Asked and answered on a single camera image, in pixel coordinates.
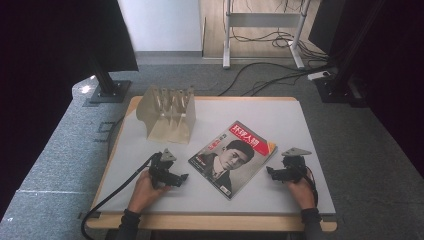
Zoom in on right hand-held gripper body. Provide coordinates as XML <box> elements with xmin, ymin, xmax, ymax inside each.
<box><xmin>281</xmin><ymin>147</ymin><xmax>313</xmax><ymax>183</ymax></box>

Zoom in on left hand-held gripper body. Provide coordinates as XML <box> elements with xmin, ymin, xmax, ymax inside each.
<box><xmin>148</xmin><ymin>148</ymin><xmax>177</xmax><ymax>190</ymax></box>

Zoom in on person's left hand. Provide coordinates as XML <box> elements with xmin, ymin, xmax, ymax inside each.
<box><xmin>128</xmin><ymin>170</ymin><xmax>173</xmax><ymax>214</ymax></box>

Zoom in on person's right hand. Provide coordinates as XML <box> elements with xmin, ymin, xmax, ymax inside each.
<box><xmin>287</xmin><ymin>177</ymin><xmax>316</xmax><ymax>212</ymax></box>

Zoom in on magazine with portrait cover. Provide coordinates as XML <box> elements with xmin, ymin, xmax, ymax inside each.
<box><xmin>187</xmin><ymin>120</ymin><xmax>279</xmax><ymax>201</ymax></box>

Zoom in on wooden magazine rack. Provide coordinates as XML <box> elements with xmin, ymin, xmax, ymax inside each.
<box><xmin>135</xmin><ymin>84</ymin><xmax>197</xmax><ymax>145</ymax></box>

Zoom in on white table mat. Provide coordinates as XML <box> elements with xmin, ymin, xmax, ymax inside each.
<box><xmin>94</xmin><ymin>98</ymin><xmax>337</xmax><ymax>215</ymax></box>

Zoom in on white power strip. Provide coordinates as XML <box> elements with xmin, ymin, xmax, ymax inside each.
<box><xmin>306</xmin><ymin>70</ymin><xmax>332</xmax><ymax>82</ymax></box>

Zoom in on black metal stand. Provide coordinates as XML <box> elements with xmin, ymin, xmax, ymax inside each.
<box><xmin>87</xmin><ymin>49</ymin><xmax>133</xmax><ymax>105</ymax></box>
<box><xmin>314</xmin><ymin>0</ymin><xmax>369</xmax><ymax>108</ymax></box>

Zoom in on black curtain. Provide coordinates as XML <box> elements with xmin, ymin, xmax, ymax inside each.
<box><xmin>0</xmin><ymin>0</ymin><xmax>140</xmax><ymax>221</ymax></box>
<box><xmin>346</xmin><ymin>0</ymin><xmax>424</xmax><ymax>179</ymax></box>

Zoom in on dark monitor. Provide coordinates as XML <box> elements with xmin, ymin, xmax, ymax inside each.
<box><xmin>307</xmin><ymin>0</ymin><xmax>348</xmax><ymax>57</ymax></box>

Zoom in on white panel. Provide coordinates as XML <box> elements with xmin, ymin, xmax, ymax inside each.
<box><xmin>116</xmin><ymin>0</ymin><xmax>204</xmax><ymax>53</ymax></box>

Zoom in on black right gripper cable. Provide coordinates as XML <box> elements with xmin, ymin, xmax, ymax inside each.
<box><xmin>303</xmin><ymin>165</ymin><xmax>320</xmax><ymax>208</ymax></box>

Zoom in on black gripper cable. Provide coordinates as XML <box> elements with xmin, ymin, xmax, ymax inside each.
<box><xmin>80</xmin><ymin>152</ymin><xmax>162</xmax><ymax>240</ymax></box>
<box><xmin>303</xmin><ymin>165</ymin><xmax>320</xmax><ymax>208</ymax></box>

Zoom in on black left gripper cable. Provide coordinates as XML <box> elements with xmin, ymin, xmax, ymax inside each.
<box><xmin>80</xmin><ymin>152</ymin><xmax>162</xmax><ymax>240</ymax></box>

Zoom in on black floor cable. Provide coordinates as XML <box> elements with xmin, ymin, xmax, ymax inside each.
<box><xmin>217</xmin><ymin>61</ymin><xmax>334</xmax><ymax>97</ymax></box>

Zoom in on tangle of black cables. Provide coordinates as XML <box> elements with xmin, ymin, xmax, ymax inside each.
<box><xmin>229</xmin><ymin>28</ymin><xmax>330</xmax><ymax>63</ymax></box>

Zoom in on white metal stand frame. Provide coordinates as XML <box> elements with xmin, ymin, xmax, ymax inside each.
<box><xmin>222</xmin><ymin>0</ymin><xmax>313</xmax><ymax>70</ymax></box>

